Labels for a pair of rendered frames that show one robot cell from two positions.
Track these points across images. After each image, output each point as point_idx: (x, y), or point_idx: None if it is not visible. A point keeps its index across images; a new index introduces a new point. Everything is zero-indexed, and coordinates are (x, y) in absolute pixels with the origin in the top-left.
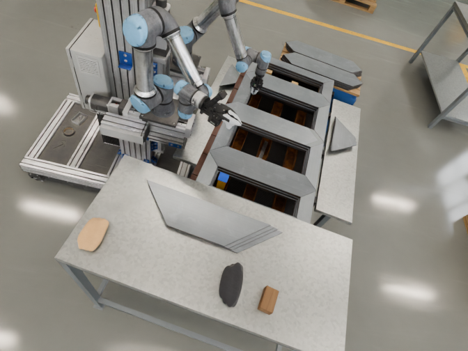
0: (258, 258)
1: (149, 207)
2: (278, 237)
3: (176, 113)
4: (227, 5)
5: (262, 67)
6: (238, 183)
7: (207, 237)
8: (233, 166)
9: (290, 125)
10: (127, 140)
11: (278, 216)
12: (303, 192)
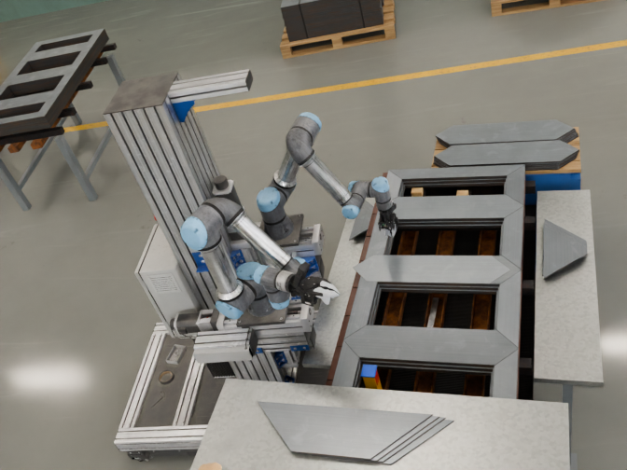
0: (422, 464)
1: (267, 435)
2: (448, 428)
3: None
4: (299, 152)
5: (382, 199)
6: (412, 376)
7: (345, 452)
8: (382, 351)
9: (460, 261)
10: (231, 360)
11: (445, 399)
12: (498, 356)
